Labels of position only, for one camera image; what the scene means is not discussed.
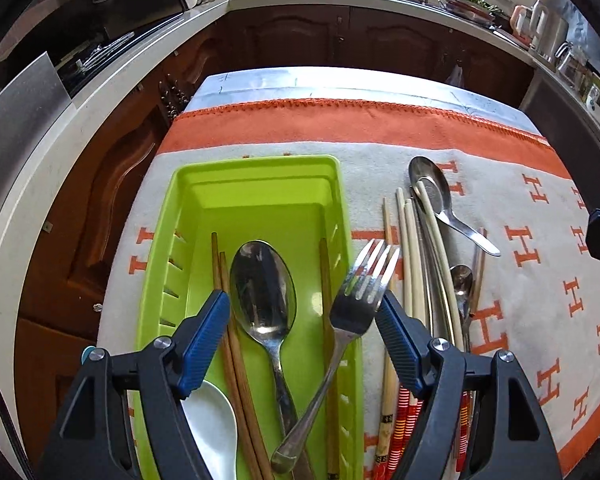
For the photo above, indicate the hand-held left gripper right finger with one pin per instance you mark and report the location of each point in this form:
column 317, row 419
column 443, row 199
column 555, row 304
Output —
column 397, row 340

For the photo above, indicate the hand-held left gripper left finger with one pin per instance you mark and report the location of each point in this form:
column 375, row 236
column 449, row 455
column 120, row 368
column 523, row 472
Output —
column 205, row 340

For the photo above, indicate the steel fork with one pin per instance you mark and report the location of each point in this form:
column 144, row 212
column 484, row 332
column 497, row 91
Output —
column 352, row 310

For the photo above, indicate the cream chopstick with patterned end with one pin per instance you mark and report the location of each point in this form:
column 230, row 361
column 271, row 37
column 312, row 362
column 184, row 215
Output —
column 387, row 395

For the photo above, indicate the large steel spoon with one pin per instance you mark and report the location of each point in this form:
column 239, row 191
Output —
column 262, row 285

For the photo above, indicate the small steel spoon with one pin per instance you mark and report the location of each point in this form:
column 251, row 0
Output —
column 461, row 280

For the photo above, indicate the white ceramic spoon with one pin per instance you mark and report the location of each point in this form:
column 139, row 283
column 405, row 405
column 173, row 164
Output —
column 212, row 430

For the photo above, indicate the green plastic utensil tray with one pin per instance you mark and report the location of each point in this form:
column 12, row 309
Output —
column 280, row 220

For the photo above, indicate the long steel spoon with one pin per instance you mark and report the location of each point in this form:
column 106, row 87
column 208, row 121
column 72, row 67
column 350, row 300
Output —
column 430, row 195

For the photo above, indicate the steel soup spoon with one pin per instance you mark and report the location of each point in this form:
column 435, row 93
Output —
column 422, row 167

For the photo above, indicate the orange and grey printed blanket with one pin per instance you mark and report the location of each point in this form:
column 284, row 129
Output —
column 530, row 285

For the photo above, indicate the teal round knob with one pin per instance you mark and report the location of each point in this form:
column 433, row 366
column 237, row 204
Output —
column 86, row 357

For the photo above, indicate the grey built-in appliance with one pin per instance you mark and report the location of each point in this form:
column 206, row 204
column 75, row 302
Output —
column 555, row 105

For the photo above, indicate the hanging plastic bag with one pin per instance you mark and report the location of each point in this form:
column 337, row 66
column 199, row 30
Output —
column 455, row 77

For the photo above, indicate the white electric kettle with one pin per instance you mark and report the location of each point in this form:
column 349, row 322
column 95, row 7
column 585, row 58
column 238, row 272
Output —
column 535, row 22

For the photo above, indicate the light blue table cover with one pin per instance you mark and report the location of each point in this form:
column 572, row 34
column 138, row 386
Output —
column 330, row 85

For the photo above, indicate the steel basin with greens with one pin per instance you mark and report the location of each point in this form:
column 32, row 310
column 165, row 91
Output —
column 472, row 7

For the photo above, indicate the steel splash guard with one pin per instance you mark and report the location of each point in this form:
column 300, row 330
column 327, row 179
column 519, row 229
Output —
column 25, row 120

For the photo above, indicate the black gas stove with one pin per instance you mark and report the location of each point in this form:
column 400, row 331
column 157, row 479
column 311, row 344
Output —
column 100, row 55

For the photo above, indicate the brown wooden kitchen cabinets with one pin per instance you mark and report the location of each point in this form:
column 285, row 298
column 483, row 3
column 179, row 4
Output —
column 290, row 40

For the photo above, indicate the white kitchen countertop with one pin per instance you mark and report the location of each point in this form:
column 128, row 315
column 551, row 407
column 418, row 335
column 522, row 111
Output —
column 280, row 0

